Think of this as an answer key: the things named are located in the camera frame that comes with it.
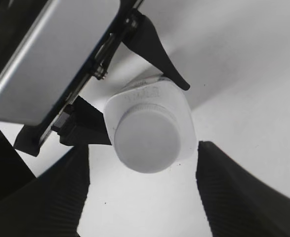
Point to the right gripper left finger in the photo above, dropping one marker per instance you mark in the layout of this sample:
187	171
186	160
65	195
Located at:
52	204

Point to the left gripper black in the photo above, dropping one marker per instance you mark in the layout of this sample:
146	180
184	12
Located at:
74	119

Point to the white bottle cap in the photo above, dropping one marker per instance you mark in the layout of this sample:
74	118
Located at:
147	138

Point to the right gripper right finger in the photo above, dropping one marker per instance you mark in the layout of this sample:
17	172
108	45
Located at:
236	203

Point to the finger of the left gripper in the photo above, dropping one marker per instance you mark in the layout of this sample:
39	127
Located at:
144	41

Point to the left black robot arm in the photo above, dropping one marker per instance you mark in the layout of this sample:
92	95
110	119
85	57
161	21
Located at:
4	160

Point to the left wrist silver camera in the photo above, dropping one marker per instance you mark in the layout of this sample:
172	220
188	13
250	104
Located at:
43	45

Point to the white yogurt bottle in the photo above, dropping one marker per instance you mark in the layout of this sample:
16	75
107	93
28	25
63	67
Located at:
158	90

